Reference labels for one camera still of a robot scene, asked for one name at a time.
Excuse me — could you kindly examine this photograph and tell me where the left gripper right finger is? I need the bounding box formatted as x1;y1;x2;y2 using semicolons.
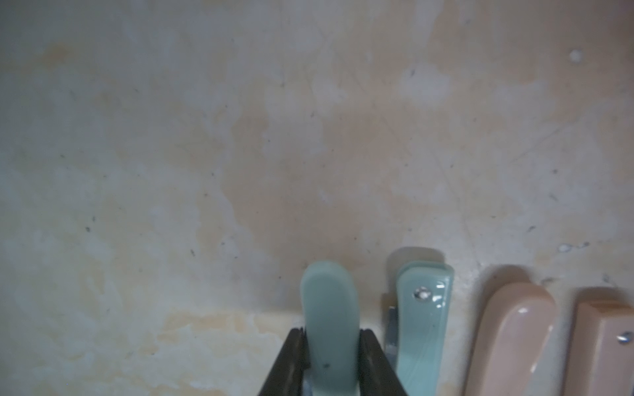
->
358;329;407;396

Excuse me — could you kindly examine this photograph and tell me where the pink folding knife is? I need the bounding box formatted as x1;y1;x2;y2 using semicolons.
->
464;282;557;396
563;300;633;396

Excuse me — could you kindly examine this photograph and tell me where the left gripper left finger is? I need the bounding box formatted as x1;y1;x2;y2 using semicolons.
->
259;328;310;396

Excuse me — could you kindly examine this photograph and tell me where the mint folding knife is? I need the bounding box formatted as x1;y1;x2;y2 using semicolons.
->
300;261;360;395

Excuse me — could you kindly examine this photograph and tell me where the light blue folding knife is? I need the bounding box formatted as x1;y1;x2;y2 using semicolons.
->
385;261;454;395

